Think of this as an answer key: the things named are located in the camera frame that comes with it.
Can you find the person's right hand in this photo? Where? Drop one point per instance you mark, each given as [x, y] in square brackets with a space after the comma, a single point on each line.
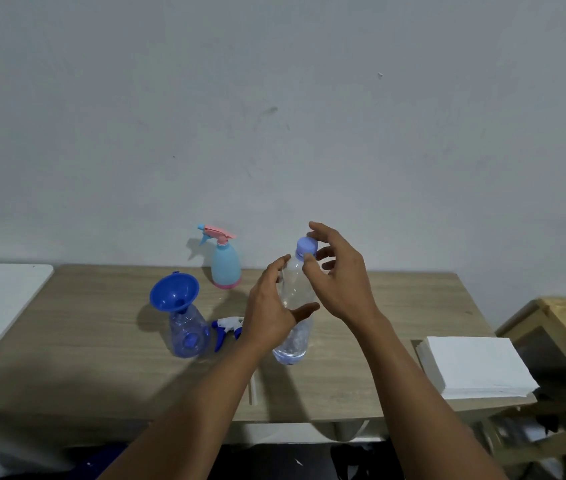
[348, 284]

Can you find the person's left hand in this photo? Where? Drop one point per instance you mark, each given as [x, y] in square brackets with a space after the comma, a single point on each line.
[265, 314]

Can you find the white blue spray head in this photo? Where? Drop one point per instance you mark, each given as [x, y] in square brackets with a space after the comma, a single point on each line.
[228, 324]

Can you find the clear plastic water bottle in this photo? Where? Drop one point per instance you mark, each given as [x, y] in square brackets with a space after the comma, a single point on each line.
[295, 289]

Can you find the blue bottle cap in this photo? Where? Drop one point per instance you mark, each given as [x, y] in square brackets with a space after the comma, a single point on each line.
[306, 248]

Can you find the light blue pink spray bottle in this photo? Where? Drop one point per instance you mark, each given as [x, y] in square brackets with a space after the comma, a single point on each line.
[226, 267]

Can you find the transparent blue spray bottle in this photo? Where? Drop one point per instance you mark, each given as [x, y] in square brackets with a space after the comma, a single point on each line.
[185, 329]

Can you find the pink spray head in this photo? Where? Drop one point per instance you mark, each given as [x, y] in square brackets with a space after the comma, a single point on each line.
[220, 233]

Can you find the blue plastic funnel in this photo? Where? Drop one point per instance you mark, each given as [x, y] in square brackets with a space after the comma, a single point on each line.
[173, 292]

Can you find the person's right forearm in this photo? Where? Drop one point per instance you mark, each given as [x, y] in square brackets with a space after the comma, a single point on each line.
[423, 409]

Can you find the person's left forearm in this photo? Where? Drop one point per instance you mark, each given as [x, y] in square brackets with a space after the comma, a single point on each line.
[193, 424]

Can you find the white tissue stack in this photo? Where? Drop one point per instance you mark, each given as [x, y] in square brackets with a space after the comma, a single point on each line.
[478, 364]

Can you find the black trash bag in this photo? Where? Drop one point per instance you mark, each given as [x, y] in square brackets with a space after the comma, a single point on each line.
[363, 462]

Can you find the wooden table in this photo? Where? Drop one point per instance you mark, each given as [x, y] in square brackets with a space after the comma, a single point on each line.
[87, 364]

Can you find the wooden stool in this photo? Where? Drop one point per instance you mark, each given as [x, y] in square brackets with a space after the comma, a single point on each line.
[563, 314]

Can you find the blue plastic bucket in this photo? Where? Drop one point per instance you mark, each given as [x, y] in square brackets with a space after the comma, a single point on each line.
[97, 464]

